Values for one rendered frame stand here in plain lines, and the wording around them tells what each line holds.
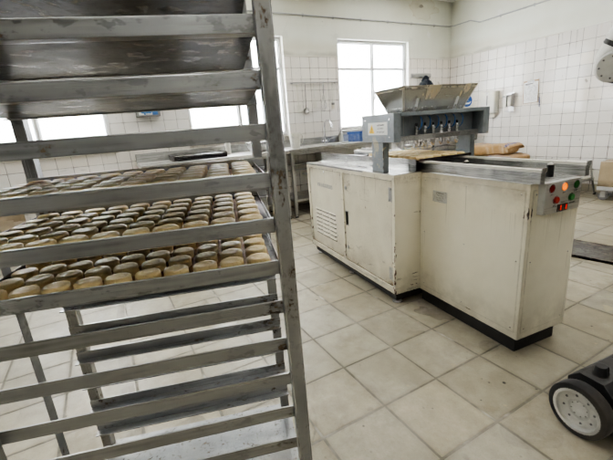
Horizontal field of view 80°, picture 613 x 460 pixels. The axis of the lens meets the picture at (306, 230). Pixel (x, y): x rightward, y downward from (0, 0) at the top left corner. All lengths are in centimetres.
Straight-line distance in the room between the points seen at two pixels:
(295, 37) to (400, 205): 387
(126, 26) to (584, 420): 177
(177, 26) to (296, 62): 492
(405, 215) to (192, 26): 177
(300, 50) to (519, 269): 449
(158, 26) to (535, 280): 179
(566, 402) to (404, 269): 106
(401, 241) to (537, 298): 75
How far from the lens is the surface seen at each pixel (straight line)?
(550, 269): 207
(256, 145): 112
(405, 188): 222
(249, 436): 143
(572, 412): 177
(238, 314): 79
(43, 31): 76
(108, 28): 74
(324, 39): 590
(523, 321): 205
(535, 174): 180
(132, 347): 133
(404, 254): 232
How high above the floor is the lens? 114
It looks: 16 degrees down
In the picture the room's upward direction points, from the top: 4 degrees counter-clockwise
